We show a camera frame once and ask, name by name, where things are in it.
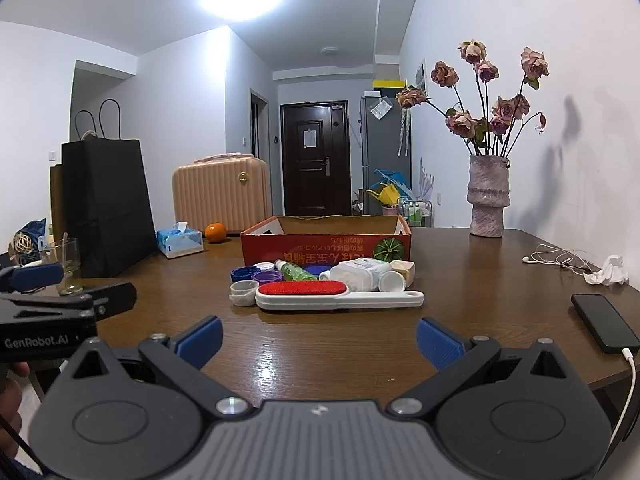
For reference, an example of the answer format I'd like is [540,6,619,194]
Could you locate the dark brown entrance door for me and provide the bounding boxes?
[280,100,351,217]

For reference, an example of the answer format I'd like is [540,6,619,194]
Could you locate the yellow watering can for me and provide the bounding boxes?
[366,184,401,206]

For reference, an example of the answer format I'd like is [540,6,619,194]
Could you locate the grey refrigerator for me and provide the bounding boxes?
[359,94,414,217]

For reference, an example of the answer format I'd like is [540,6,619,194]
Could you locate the white round jar lid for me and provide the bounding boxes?
[378,270,407,294]

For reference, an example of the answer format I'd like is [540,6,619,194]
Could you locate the black paper bag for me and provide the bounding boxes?
[61,99,158,279]

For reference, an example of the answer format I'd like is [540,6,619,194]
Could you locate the hanging folded umbrella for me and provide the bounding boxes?
[397,104,412,159]

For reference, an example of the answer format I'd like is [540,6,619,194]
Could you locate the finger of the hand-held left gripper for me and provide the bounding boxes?
[0,282,138,322]
[0,262,65,294]

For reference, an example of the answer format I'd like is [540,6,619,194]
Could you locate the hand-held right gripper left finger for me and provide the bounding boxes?
[70,316,252,419]

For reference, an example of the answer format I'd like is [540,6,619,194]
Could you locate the dried rose bouquet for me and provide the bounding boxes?
[396,39,551,159]

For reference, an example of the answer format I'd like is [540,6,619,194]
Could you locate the green spray bottle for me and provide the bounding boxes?
[274,258,319,283]

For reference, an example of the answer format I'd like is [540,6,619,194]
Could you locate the white ribbed screw cap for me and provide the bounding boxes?
[229,280,261,307]

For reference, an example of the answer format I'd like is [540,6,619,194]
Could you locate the pink ceramic vase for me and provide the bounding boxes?
[467,154,512,239]

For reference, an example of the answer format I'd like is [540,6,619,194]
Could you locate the clear drinking glass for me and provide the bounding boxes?
[39,233,84,296]

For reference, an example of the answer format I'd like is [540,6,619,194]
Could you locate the yellow and black box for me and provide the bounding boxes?
[373,78,407,97]

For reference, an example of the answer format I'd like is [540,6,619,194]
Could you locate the black smartphone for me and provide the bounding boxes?
[571,293,640,355]

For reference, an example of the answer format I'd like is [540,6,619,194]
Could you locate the crumpled white tissue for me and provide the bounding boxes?
[583,255,630,287]

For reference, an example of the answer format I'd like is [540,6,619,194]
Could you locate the cream square jar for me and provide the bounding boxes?
[390,260,417,284]

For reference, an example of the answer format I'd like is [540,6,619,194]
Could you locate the red and white lint brush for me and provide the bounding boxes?
[255,281,425,313]

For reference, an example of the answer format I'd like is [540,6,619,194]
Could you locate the person's left hand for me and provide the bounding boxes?
[0,360,32,457]

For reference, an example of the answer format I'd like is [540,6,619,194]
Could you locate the white wired earphones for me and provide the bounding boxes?
[521,243,594,275]

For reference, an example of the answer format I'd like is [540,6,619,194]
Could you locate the white charging cable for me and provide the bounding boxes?
[606,347,639,450]

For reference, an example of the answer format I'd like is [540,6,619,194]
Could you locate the framed wall picture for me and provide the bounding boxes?
[413,58,429,99]

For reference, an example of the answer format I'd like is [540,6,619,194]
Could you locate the white plastic bottle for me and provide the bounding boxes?
[318,257,396,294]

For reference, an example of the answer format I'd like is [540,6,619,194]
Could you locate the red cardboard box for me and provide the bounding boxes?
[240,215,413,267]

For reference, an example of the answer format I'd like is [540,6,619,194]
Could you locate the small cart with bottles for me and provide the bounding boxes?
[397,195,434,228]

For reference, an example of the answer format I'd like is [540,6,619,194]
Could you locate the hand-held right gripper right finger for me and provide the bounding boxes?
[389,316,571,417]

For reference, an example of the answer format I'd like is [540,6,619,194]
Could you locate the blue folding rack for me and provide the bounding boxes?
[373,168,415,196]

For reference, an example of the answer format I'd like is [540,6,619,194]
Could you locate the blue tissue box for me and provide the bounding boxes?
[156,221,205,260]

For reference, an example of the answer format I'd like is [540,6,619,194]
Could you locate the pink ribbed suitcase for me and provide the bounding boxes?
[171,154,273,235]

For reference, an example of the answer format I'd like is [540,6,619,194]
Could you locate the dark blue bag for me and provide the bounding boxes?
[9,219,49,267]

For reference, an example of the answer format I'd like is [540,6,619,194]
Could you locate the grey side door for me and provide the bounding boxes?
[249,88,271,162]

